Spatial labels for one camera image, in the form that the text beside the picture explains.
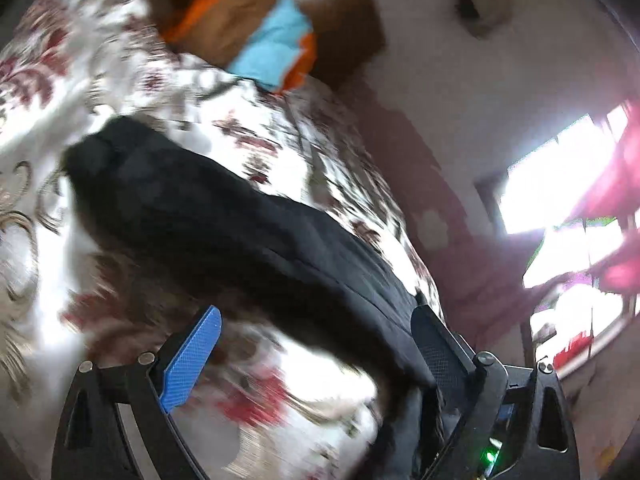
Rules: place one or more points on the floral white red bedspread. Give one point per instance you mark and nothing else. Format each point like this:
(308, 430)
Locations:
(268, 405)

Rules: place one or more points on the dark navy padded jacket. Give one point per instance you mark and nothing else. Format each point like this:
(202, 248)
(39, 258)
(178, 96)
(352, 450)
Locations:
(319, 283)

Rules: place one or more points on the purple curtain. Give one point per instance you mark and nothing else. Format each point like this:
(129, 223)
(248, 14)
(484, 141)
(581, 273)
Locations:
(616, 194)

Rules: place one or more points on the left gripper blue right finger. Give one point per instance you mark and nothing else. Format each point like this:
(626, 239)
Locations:
(448, 362)

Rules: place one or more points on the dark framed window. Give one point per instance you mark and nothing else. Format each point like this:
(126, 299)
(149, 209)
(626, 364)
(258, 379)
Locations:
(539, 193)

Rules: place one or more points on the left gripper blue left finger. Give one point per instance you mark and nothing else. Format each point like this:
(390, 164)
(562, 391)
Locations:
(183, 356)

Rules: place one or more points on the brown wooden headboard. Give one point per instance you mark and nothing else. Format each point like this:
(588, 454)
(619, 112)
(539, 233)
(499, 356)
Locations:
(348, 33)

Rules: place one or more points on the orange brown blue pillow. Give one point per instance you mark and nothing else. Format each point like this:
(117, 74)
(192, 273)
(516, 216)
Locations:
(269, 41)

